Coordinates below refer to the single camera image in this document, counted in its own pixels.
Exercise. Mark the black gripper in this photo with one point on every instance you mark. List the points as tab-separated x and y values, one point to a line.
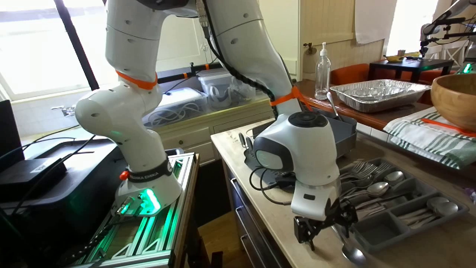
330	224

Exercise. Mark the silver table spoon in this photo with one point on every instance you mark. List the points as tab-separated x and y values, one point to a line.
353	254

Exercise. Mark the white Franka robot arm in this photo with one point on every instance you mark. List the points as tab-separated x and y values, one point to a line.
124	109

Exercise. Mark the silver table knife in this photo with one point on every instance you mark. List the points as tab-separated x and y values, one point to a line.
376	211

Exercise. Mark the grey cutlery tray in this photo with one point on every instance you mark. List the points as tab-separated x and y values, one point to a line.
381	233

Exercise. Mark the large silver spoon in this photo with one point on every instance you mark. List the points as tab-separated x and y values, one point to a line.
378	188

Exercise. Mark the small silver spoon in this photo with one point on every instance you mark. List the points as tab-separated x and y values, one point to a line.
394	176

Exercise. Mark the round silver spoon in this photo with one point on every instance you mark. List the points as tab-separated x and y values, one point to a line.
440	206

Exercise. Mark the silver fork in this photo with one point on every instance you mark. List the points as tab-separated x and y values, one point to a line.
359	172

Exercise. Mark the grey table drawer fronts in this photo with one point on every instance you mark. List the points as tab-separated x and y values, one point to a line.
253	229

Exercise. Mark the grey dish drying rack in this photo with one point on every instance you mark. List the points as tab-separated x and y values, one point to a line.
350	136

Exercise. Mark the green striped kitchen towel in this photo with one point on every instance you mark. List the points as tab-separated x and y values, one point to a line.
426	136

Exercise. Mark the aluminium foil baking tray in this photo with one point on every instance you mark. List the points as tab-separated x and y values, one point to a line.
376	95

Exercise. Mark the clear hand sanitizer pump bottle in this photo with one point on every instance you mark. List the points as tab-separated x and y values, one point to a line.
323	75

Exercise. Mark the cream bench with drawers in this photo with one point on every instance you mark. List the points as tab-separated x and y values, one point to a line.
208	132

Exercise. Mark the orange chair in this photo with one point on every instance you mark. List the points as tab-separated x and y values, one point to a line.
432	77
350	75

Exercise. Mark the clear open storage bin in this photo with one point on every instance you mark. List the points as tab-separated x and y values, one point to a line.
217	90

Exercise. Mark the wooden bowl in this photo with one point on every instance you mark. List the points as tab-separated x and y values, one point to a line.
455	102

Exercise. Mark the black side table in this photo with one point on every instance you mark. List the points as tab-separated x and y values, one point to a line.
411	65

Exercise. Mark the clear lidded storage bin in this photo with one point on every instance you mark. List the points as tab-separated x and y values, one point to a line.
173	107

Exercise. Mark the white hanging cloth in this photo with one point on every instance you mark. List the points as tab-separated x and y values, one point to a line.
374	20

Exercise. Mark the white lattice chair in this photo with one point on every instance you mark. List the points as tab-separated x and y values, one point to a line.
454	59

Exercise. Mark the white cabinet doors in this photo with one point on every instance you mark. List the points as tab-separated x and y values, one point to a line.
183	50

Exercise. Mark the black tripod rig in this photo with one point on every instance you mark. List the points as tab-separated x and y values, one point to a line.
440	31

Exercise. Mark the large black controller box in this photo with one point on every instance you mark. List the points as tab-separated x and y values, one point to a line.
75	209

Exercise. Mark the small black box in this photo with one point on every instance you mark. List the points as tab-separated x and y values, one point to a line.
30	176

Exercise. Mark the black diagonal pole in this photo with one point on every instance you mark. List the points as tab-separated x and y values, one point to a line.
75	45

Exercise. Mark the black flat panel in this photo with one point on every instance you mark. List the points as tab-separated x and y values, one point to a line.
9	135

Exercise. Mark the bright window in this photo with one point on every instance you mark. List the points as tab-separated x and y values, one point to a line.
30	54

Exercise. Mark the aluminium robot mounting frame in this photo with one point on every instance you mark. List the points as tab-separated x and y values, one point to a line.
149	239

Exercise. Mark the black rail with orange clamps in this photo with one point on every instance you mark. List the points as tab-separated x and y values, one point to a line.
173	75

